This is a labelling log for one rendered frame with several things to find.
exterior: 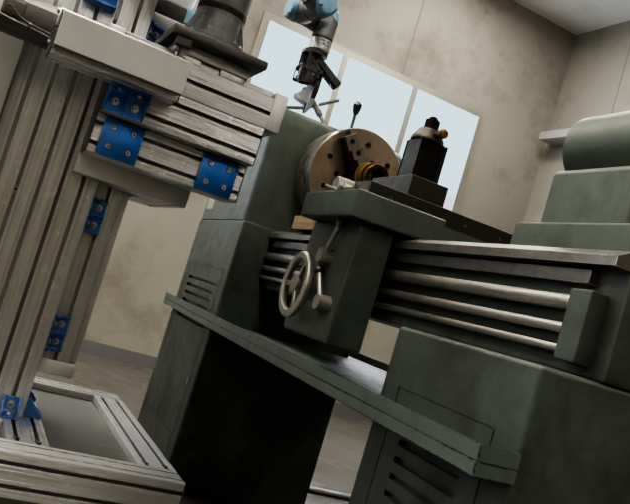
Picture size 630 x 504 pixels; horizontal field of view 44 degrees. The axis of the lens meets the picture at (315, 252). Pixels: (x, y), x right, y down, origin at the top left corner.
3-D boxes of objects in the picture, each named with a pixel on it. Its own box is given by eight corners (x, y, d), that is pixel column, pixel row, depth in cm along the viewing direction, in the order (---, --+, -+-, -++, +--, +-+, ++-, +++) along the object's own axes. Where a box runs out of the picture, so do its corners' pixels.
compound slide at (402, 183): (367, 196, 194) (373, 177, 194) (401, 209, 198) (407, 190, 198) (406, 194, 175) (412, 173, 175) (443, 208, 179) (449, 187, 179)
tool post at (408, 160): (395, 178, 187) (406, 139, 188) (421, 188, 190) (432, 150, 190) (410, 177, 180) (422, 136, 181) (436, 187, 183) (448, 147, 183)
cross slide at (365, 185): (333, 200, 186) (339, 183, 187) (477, 253, 202) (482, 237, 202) (365, 199, 170) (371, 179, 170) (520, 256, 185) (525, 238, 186)
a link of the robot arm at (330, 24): (313, 6, 267) (333, 17, 271) (304, 36, 266) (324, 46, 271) (325, 2, 260) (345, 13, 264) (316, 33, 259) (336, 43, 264)
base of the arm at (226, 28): (187, 31, 170) (201, -11, 170) (171, 44, 183) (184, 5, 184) (249, 58, 176) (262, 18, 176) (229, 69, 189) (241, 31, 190)
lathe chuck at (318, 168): (281, 199, 238) (326, 111, 243) (362, 247, 249) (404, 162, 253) (291, 199, 230) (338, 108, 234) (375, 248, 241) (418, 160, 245)
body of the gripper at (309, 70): (290, 82, 266) (300, 49, 267) (313, 91, 269) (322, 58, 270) (298, 78, 259) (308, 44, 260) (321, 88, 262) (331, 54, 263)
